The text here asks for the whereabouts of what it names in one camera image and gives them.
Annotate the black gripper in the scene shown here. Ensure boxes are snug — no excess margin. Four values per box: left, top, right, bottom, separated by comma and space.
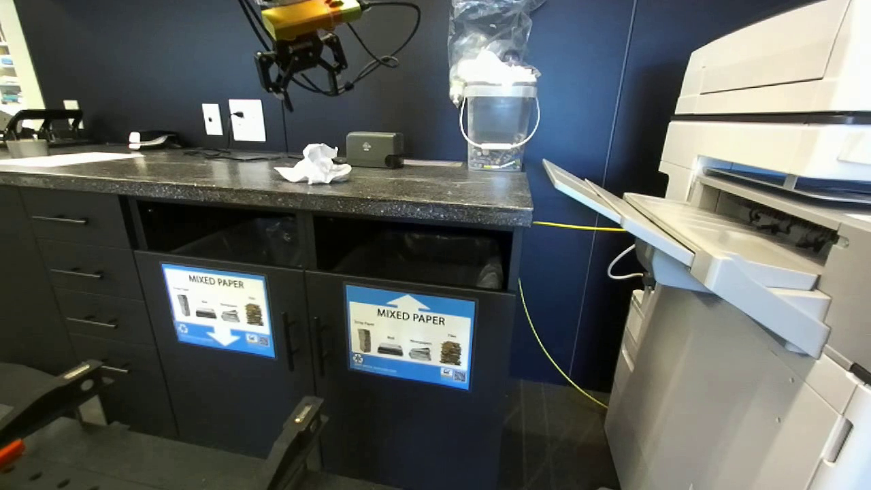
256, 32, 347, 95

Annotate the left black bin door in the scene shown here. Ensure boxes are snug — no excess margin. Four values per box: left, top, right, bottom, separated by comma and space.
136, 251, 313, 458

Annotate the black bin door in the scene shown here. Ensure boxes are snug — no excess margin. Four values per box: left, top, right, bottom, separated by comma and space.
136, 251, 313, 458
306, 273, 513, 490

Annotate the right black bin door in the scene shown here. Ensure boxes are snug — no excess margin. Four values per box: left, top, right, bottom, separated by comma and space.
306, 273, 513, 490

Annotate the small dark grey box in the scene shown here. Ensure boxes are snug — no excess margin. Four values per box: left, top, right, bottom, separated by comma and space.
346, 132, 406, 170

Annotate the clear plastic bag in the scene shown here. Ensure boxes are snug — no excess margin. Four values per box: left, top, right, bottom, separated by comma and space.
447, 0, 546, 92

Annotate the clear plastic bucket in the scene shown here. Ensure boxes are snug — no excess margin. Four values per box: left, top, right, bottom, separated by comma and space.
456, 83, 542, 172

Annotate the left blue mixed paper label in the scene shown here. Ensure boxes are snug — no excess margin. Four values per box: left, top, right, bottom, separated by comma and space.
159, 264, 275, 359

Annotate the blue mixed paper label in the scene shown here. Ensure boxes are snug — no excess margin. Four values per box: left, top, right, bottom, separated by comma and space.
159, 264, 275, 359
346, 284, 475, 392

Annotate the flat white paper sheet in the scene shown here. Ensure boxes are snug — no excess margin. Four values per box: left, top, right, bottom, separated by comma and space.
0, 152, 144, 172

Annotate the right blue mixed paper label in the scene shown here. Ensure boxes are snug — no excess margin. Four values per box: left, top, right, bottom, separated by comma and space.
346, 284, 475, 392

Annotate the black drawer cabinet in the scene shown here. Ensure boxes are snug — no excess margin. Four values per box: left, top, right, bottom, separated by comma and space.
0, 189, 174, 436

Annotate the black chair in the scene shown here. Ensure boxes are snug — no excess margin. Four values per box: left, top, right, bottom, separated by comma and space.
0, 363, 325, 490

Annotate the large white printer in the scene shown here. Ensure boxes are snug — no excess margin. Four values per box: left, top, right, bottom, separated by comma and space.
543, 0, 871, 490

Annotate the yellow wrist camera mount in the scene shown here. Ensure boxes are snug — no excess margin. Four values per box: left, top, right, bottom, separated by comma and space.
262, 0, 361, 42

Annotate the black power cable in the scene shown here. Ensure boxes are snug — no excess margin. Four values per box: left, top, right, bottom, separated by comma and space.
236, 0, 423, 100

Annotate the white double wall outlet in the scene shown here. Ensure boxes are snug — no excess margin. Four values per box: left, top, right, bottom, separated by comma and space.
229, 99, 267, 144

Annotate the white single wall plate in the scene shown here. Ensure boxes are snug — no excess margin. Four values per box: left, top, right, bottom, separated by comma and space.
202, 104, 222, 136

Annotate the yellow cable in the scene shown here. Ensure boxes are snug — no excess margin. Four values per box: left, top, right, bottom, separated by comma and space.
513, 216, 634, 413

